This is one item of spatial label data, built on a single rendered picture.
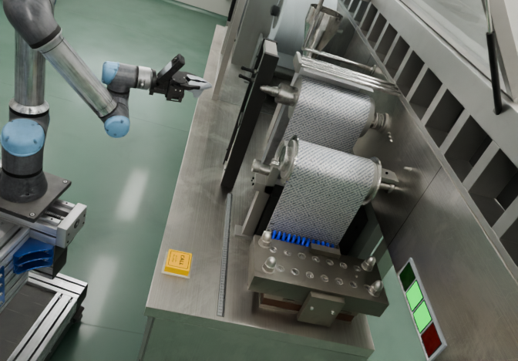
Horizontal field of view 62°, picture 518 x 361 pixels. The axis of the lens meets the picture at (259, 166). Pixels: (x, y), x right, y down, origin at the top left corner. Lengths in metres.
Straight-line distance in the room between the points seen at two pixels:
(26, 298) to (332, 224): 1.32
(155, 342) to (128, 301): 1.02
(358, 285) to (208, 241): 0.48
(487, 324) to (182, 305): 0.73
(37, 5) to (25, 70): 0.26
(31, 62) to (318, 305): 1.10
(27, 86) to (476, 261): 1.32
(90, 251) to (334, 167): 1.64
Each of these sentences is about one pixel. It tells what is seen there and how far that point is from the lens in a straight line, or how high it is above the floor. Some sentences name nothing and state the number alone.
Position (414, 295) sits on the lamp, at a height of 1.19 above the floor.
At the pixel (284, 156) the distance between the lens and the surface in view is 1.23.
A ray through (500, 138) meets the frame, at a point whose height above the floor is 1.59.
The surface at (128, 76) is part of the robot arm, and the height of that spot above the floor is 1.23.
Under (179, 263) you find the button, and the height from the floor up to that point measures 0.92.
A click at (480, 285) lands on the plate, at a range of 0.99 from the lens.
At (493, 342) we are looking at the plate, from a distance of 0.96.
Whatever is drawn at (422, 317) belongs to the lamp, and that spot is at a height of 1.18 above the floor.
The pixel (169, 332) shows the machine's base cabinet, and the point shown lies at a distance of 1.30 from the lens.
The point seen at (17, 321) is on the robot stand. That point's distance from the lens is 2.04.
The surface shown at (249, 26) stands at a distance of 2.11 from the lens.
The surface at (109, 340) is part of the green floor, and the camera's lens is 2.23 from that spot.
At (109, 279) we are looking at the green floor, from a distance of 2.43.
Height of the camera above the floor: 1.88
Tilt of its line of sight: 32 degrees down
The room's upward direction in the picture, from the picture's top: 21 degrees clockwise
